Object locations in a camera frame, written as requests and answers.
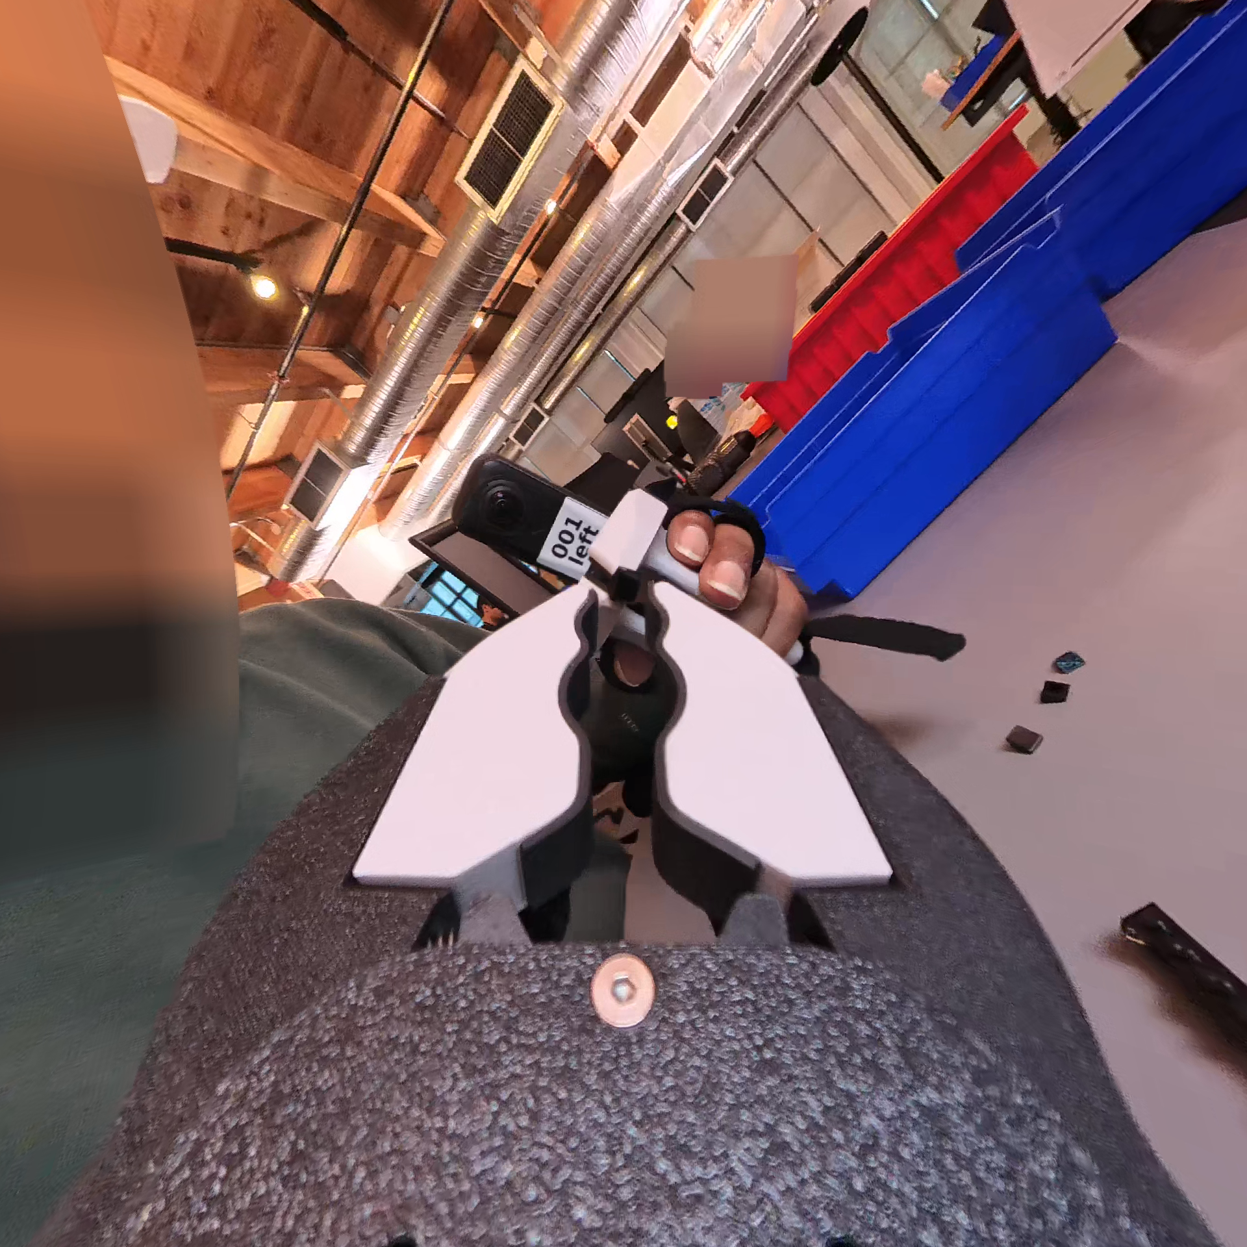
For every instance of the person's left hand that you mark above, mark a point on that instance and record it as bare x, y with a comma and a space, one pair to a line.
731, 580

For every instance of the dark background equipment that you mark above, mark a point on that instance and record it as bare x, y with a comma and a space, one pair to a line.
663, 438

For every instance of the silver ceiling duct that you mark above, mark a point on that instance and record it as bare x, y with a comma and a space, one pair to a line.
528, 234

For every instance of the red plastic bin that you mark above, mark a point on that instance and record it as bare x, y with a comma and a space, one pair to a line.
878, 292

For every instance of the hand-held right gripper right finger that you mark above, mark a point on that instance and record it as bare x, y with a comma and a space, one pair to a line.
771, 770

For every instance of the cluster of small black tiles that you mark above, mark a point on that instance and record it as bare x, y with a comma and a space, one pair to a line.
1027, 739

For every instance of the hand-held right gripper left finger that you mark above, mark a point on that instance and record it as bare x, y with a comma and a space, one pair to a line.
479, 770

